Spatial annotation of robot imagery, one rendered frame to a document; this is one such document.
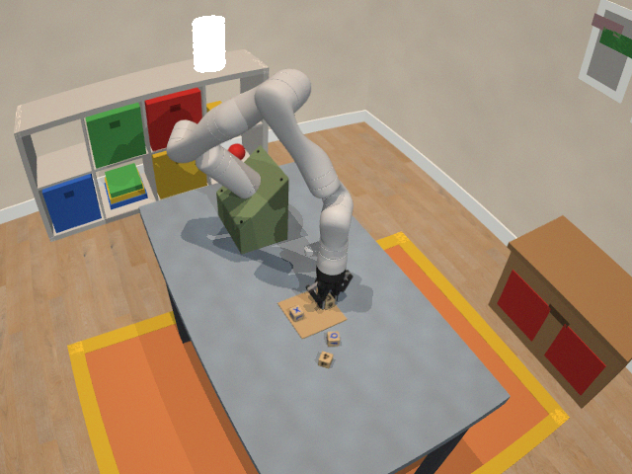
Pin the tan letter block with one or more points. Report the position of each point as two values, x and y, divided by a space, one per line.
333 339
330 301
296 313
325 359

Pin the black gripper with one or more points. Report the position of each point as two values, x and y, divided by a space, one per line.
331 282

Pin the tan flat mat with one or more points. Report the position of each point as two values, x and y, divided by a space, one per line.
315 319

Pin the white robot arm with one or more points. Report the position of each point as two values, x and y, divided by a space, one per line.
276 101

